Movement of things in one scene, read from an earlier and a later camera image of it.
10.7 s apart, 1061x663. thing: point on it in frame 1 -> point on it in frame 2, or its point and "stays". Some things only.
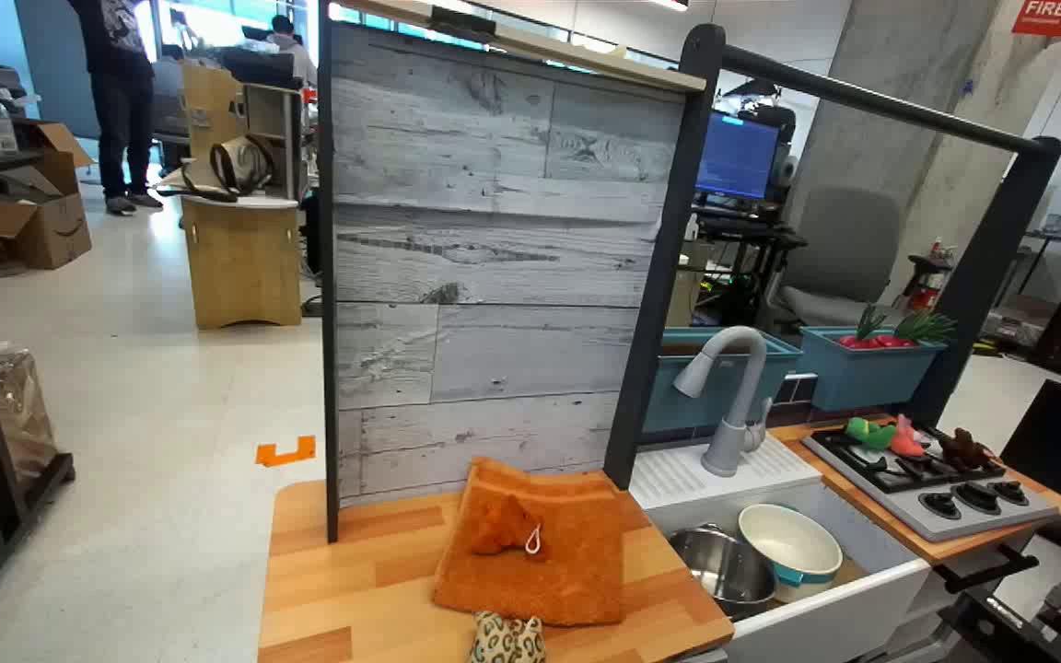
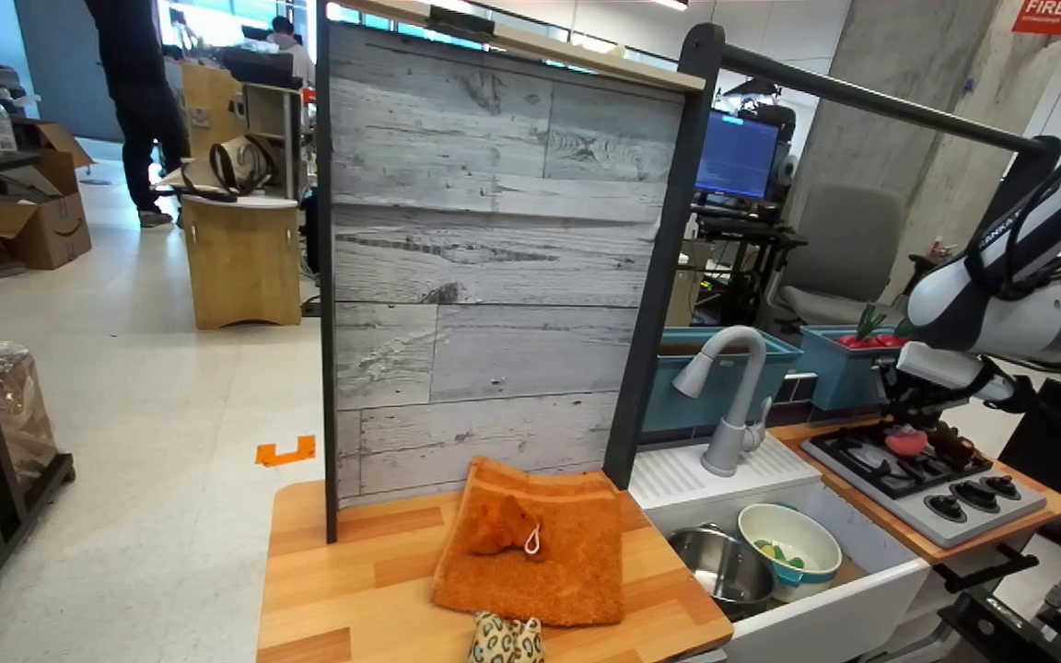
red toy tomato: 916,443 stays
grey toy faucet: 749,415 stays
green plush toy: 870,434 -> 780,549
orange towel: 539,543 stays
